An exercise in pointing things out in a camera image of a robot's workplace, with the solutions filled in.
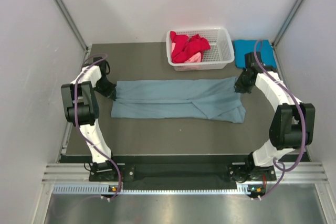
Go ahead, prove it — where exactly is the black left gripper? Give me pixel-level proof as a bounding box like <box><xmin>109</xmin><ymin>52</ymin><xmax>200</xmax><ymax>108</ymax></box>
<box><xmin>93</xmin><ymin>77</ymin><xmax>117</xmax><ymax>101</ymax></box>

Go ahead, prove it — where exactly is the grey-blue t-shirt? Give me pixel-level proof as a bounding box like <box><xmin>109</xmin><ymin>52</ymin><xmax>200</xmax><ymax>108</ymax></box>
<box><xmin>111</xmin><ymin>77</ymin><xmax>246</xmax><ymax>123</ymax></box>

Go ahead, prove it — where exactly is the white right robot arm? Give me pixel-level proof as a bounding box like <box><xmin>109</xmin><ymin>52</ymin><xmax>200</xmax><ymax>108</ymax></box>
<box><xmin>234</xmin><ymin>52</ymin><xmax>316</xmax><ymax>180</ymax></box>

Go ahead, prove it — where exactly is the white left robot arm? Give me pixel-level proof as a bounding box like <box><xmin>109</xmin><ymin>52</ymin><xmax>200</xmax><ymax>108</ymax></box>
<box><xmin>61</xmin><ymin>53</ymin><xmax>119</xmax><ymax>180</ymax></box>

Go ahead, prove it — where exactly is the folded turquoise t-shirt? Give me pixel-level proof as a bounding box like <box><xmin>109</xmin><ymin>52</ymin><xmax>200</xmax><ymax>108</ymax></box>
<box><xmin>234</xmin><ymin>39</ymin><xmax>277</xmax><ymax>69</ymax></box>

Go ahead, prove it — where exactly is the white plastic laundry basket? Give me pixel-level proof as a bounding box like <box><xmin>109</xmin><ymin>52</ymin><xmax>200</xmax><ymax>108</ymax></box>
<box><xmin>166</xmin><ymin>27</ymin><xmax>235</xmax><ymax>71</ymax></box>

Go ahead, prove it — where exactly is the pink t-shirt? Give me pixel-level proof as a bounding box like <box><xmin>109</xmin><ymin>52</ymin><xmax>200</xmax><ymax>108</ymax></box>
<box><xmin>184</xmin><ymin>52</ymin><xmax>203</xmax><ymax>63</ymax></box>

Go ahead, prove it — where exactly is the red t-shirt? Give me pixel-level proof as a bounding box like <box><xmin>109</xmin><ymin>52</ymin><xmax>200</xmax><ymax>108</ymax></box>
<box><xmin>170</xmin><ymin>31</ymin><xmax>211</xmax><ymax>64</ymax></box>

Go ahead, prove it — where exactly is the aluminium front frame rail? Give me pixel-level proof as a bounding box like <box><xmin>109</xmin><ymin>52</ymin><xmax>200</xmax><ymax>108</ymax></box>
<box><xmin>42</xmin><ymin>162</ymin><xmax>328</xmax><ymax>184</ymax></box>

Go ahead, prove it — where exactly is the grey slotted cable duct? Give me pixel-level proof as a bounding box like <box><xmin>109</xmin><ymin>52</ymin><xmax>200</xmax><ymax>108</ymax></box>
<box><xmin>52</xmin><ymin>184</ymin><xmax>265</xmax><ymax>196</ymax></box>

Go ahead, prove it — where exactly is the left aluminium corner post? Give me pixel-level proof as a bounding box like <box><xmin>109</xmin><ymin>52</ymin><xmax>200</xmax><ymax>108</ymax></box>
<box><xmin>54</xmin><ymin>0</ymin><xmax>88</xmax><ymax>51</ymax></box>

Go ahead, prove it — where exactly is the aluminium corner post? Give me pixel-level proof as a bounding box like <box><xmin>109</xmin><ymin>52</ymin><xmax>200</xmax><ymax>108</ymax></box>
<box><xmin>272</xmin><ymin>0</ymin><xmax>305</xmax><ymax>48</ymax></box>
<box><xmin>54</xmin><ymin>0</ymin><xmax>88</xmax><ymax>51</ymax></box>

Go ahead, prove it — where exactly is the right aluminium corner post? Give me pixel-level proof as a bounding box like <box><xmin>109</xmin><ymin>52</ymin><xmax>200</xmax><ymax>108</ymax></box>
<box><xmin>272</xmin><ymin>0</ymin><xmax>305</xmax><ymax>48</ymax></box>

